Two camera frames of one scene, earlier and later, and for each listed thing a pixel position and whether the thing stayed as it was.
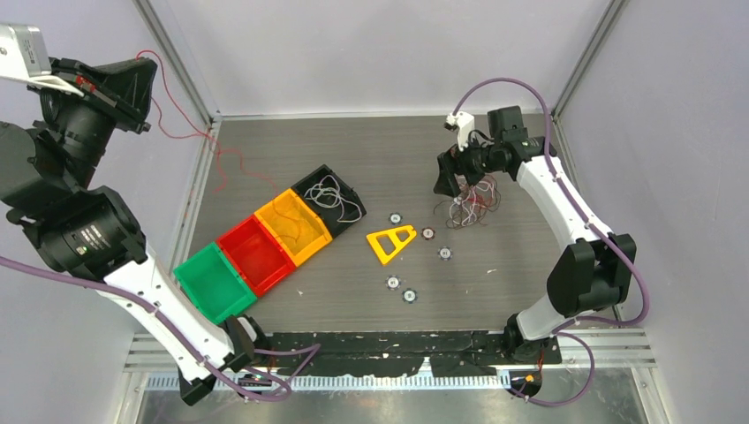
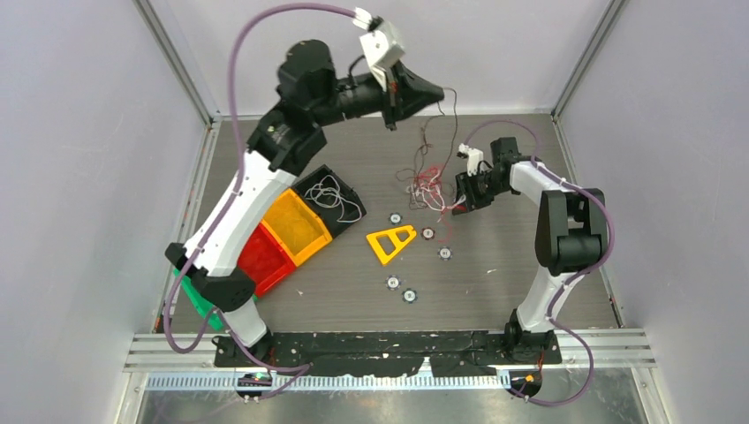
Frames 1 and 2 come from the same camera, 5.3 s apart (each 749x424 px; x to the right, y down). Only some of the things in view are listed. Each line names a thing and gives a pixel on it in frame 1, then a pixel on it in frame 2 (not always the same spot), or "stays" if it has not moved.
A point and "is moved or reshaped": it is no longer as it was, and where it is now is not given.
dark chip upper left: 396,218 stays
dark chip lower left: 393,283 stays
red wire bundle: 470,208 is moved or reshaped
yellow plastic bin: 298,230 stays
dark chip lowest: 409,295 stays
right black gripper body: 478,161 → 482,187
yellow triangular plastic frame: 398,245 stays
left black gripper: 118,89 → 405,94
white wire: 327,193 stays
